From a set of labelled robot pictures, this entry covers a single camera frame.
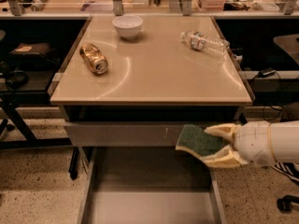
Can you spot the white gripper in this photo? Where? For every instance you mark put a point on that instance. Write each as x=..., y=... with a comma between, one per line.
x=252, y=143

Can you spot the green and yellow sponge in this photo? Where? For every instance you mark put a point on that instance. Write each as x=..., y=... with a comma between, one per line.
x=194, y=140

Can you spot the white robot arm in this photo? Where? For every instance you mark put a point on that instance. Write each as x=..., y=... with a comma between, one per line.
x=284, y=141

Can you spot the open middle drawer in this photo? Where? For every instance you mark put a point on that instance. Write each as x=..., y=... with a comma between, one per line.
x=149, y=185

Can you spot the grey drawer cabinet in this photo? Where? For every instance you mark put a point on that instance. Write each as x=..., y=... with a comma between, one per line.
x=154, y=77

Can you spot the closed top drawer front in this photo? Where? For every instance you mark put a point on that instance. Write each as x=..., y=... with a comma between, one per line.
x=125, y=134

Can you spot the black white sneaker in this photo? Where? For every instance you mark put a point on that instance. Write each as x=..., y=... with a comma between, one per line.
x=291, y=170

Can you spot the black chair caster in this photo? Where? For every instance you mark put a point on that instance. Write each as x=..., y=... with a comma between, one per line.
x=285, y=204

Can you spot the clear plastic water bottle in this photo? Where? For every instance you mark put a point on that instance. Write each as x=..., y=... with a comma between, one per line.
x=209, y=44

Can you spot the white ceramic bowl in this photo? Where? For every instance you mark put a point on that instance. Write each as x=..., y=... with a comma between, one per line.
x=128, y=26

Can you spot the crushed gold soda can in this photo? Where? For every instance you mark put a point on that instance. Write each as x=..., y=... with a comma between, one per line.
x=94, y=58

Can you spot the black bag on shelf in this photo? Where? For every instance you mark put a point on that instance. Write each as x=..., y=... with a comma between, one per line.
x=31, y=54

